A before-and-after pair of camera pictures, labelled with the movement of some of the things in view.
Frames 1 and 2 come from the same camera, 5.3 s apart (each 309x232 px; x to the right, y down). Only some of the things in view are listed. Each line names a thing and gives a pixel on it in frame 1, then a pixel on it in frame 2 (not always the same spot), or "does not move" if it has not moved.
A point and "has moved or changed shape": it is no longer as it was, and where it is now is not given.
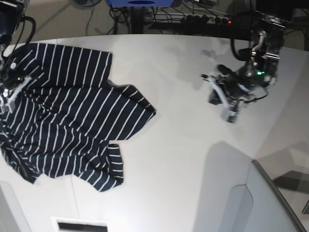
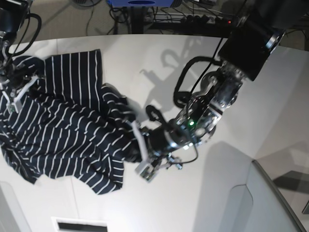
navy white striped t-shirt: [66, 114] has moved or changed shape
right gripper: [246, 78] -> [171, 135]
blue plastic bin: [141, 3] does not move
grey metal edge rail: [265, 173] does not move
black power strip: [191, 19] does not move
